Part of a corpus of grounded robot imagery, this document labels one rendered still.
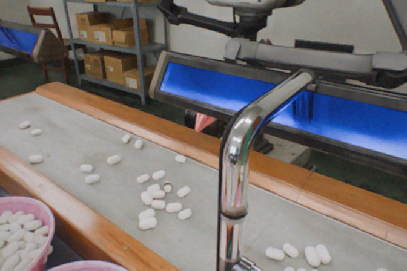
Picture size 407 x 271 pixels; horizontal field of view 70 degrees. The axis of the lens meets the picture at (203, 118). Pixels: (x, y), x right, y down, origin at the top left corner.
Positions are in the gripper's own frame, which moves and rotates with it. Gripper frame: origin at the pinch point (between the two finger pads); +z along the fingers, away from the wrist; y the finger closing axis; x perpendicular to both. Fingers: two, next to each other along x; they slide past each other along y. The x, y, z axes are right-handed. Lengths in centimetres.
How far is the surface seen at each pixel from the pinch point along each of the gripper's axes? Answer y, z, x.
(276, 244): 29.1, 16.7, 0.7
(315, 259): 36.7, 15.9, -1.2
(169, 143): -12.5, 5.3, 8.8
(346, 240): 40.0, 9.6, 6.8
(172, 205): 6.8, 20.1, -4.6
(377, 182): 41, -49, 154
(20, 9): -446, -106, 102
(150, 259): 13.4, 29.4, -13.4
